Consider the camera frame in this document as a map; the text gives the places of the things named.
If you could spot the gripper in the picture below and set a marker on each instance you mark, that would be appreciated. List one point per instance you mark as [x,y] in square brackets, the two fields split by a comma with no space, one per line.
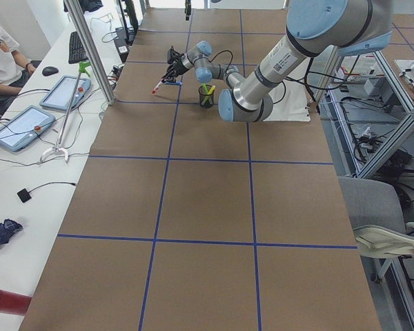
[178,65]

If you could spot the blue marker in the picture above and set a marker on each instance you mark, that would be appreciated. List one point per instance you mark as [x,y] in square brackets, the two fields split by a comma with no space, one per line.
[176,83]

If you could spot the red capped white marker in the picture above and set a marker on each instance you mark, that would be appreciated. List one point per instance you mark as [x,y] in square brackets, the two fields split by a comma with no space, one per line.
[155,89]

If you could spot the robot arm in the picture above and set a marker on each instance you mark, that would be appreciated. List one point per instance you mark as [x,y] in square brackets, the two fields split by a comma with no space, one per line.
[354,27]
[205,69]

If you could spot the black mesh pen cup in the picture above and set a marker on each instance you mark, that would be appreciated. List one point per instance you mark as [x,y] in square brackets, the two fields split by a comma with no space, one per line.
[210,102]

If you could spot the yellow marker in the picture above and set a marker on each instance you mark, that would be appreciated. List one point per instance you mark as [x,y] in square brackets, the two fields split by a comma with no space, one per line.
[211,90]

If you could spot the black keyboard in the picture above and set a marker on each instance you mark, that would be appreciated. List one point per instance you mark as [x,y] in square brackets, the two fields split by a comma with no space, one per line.
[76,51]

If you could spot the far teach pendant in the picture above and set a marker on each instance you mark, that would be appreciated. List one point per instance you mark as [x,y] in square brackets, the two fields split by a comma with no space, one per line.
[59,96]

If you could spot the teach pendant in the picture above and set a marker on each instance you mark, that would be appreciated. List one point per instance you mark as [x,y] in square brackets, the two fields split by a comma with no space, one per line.
[23,129]
[59,96]

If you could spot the black computer mouse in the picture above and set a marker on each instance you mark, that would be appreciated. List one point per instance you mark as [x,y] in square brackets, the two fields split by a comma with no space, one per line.
[49,70]

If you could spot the near teach pendant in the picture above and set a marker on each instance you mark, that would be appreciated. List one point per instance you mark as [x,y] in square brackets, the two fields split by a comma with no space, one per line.
[23,129]

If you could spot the person in white shirt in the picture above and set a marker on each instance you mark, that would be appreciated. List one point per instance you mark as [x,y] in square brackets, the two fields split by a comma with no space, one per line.
[15,70]

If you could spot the small black square device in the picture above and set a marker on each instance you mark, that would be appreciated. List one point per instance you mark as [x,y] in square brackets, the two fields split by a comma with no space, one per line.
[24,195]

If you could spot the folded dark umbrella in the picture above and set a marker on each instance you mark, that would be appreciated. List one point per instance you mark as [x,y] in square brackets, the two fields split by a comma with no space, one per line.
[8,228]

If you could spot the grey office chair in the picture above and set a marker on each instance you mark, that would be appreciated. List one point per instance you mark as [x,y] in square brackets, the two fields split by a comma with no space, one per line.
[377,221]

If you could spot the red cylinder bottle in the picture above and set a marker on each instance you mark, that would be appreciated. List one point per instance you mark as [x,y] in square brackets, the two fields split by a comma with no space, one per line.
[14,303]

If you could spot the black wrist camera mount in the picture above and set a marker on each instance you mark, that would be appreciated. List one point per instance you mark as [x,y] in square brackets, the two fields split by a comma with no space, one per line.
[173,56]

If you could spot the green handled reach grabber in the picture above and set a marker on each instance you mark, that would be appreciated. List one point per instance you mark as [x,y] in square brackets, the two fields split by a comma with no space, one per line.
[58,148]

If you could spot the aluminium frame post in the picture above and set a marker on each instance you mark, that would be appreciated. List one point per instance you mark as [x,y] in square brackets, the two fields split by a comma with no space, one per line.
[84,33]

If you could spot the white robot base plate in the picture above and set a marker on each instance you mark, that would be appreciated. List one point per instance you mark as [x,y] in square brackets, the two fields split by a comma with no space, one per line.
[289,103]

